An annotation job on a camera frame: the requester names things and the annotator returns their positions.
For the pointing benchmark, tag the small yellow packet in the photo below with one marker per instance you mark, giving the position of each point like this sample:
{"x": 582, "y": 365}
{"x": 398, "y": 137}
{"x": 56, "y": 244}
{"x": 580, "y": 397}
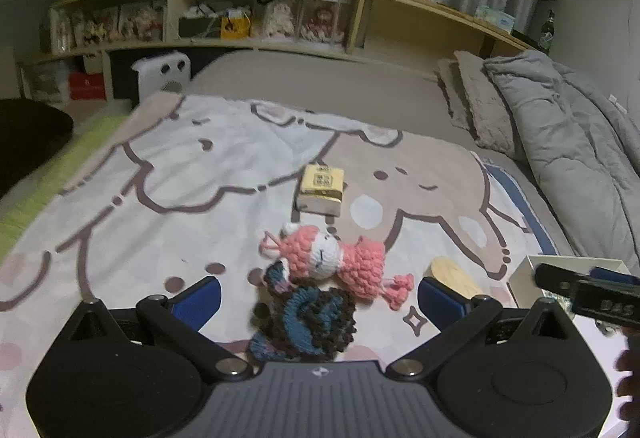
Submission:
{"x": 320, "y": 188}

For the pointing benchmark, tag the dark blue crochet piece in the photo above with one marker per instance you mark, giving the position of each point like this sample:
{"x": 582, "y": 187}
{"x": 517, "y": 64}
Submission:
{"x": 310, "y": 318}

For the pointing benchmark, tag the figurine display box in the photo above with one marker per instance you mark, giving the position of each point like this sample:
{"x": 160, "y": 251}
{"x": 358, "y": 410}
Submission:
{"x": 62, "y": 31}
{"x": 100, "y": 25}
{"x": 142, "y": 21}

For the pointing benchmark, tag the pink crochet doll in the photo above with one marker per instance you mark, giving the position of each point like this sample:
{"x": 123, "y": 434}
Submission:
{"x": 310, "y": 253}

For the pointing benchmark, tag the red doll in clear case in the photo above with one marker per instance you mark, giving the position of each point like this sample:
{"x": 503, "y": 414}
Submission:
{"x": 325, "y": 22}

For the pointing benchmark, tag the large grey fuzzy pillow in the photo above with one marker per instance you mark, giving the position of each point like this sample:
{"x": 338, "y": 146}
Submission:
{"x": 487, "y": 107}

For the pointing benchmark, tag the cream doll in clear case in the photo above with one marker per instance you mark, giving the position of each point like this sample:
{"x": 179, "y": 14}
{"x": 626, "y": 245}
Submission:
{"x": 280, "y": 20}

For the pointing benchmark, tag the green glass bottle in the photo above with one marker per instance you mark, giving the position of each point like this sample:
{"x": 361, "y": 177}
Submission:
{"x": 547, "y": 35}

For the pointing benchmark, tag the wooden headboard shelf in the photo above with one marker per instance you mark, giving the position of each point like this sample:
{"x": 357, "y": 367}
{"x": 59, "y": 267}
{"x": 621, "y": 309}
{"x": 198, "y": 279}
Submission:
{"x": 400, "y": 7}

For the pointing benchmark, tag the cartoon printed blanket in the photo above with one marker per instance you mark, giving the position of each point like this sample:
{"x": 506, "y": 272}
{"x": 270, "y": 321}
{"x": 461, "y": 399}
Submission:
{"x": 175, "y": 178}

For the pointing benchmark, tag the oval wooden box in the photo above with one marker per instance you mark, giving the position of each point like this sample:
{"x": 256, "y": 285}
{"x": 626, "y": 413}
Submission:
{"x": 457, "y": 278}

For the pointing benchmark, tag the white cardboard box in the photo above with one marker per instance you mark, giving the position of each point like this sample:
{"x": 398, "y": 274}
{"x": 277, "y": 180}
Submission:
{"x": 525, "y": 283}

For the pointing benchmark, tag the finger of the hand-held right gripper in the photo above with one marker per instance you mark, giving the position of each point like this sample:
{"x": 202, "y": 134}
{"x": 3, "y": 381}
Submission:
{"x": 560, "y": 279}

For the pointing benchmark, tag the beige bed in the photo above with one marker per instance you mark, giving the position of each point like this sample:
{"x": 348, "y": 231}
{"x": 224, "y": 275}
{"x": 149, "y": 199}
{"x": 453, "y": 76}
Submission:
{"x": 300, "y": 77}

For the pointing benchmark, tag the grey duvet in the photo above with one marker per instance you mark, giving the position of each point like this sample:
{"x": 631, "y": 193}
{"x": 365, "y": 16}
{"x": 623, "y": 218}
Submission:
{"x": 575, "y": 142}

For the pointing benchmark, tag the red box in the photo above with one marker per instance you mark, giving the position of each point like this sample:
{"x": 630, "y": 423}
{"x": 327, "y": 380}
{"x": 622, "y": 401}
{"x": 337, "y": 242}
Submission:
{"x": 87, "y": 86}

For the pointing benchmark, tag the person's right hand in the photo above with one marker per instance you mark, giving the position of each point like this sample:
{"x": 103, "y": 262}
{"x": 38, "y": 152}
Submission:
{"x": 631, "y": 383}

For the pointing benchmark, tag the small grey fuzzy pillow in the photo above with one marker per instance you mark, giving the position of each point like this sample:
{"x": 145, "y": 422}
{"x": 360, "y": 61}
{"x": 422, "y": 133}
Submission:
{"x": 450, "y": 92}

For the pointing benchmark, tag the white heater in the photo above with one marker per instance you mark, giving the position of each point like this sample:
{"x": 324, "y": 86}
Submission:
{"x": 162, "y": 75}

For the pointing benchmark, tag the yellow container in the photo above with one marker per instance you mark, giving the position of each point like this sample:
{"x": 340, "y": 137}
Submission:
{"x": 236, "y": 25}

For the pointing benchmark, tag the white wall socket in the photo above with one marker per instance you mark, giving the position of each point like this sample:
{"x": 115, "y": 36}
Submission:
{"x": 616, "y": 101}

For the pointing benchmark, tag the clear plastic bin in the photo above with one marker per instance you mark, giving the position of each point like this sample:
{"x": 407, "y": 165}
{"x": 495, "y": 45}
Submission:
{"x": 45, "y": 80}

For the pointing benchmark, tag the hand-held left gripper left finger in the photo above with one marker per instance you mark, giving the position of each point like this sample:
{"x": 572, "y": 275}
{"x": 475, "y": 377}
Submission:
{"x": 200, "y": 300}

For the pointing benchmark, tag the tissue box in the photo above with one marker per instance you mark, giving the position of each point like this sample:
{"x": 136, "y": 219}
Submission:
{"x": 495, "y": 19}

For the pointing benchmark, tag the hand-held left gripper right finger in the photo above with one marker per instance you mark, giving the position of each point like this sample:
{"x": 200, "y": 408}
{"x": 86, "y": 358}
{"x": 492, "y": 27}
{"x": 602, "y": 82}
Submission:
{"x": 436, "y": 299}

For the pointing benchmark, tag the green mat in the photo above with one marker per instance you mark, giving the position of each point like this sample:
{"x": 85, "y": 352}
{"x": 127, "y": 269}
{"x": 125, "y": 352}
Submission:
{"x": 75, "y": 152}

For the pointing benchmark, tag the dark brown cushion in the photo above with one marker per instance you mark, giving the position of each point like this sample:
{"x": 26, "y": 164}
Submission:
{"x": 30, "y": 137}

